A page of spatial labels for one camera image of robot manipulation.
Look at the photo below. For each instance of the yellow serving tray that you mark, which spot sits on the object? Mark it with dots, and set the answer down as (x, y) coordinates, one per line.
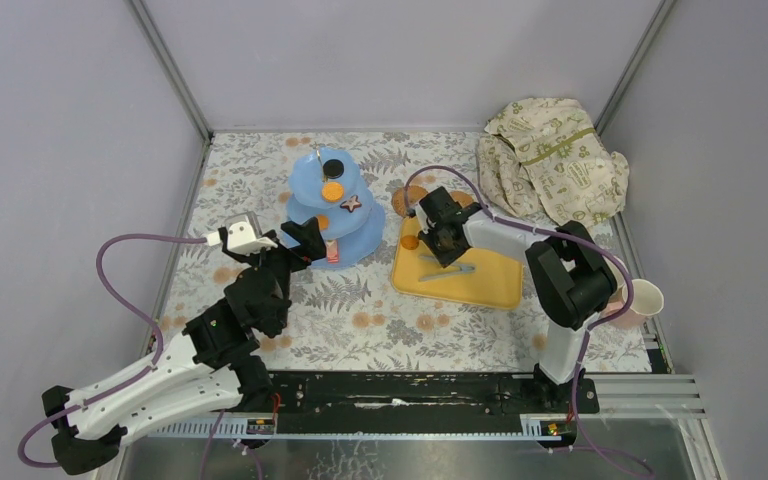
(497, 282)

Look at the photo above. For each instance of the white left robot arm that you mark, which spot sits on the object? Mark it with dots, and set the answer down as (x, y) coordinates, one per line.
(93, 423)

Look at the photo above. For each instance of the orange waffle cookie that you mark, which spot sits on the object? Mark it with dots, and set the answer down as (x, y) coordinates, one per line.
(332, 192)

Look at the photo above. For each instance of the black round cookie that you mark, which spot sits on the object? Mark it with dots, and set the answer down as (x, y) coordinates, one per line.
(333, 169)

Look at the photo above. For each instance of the light blue tongs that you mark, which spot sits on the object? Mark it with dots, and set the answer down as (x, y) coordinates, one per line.
(454, 269)

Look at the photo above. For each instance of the woven rattan coaster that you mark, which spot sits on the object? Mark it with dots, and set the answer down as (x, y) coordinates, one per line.
(405, 197)
(462, 198)

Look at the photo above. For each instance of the pink paper cup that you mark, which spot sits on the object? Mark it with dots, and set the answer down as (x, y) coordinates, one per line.
(647, 301)

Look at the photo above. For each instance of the blue three-tier cake stand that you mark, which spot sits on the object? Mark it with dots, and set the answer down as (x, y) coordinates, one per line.
(360, 233)

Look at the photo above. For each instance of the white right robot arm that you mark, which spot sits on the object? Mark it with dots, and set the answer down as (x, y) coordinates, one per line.
(570, 273)

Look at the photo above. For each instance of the star shaped cookie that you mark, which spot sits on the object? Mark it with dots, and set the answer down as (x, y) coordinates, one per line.
(351, 204)

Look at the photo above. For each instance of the printed cloth bag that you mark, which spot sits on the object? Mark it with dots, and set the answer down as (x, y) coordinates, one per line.
(545, 155)

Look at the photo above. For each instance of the floral tablecloth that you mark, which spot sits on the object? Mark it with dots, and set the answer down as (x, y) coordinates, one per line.
(353, 318)

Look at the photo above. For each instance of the pink cake slice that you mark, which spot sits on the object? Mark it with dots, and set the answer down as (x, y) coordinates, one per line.
(332, 251)

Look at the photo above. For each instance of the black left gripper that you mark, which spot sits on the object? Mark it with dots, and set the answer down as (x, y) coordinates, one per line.
(294, 248)

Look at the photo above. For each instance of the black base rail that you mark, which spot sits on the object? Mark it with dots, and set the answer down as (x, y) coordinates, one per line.
(497, 392)

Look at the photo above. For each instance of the orange round cookie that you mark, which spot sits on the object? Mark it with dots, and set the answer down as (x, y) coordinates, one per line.
(409, 242)

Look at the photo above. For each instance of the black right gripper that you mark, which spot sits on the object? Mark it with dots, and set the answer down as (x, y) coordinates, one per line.
(444, 259)

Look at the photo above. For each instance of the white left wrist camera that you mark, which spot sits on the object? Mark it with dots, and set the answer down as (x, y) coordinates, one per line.
(244, 236)

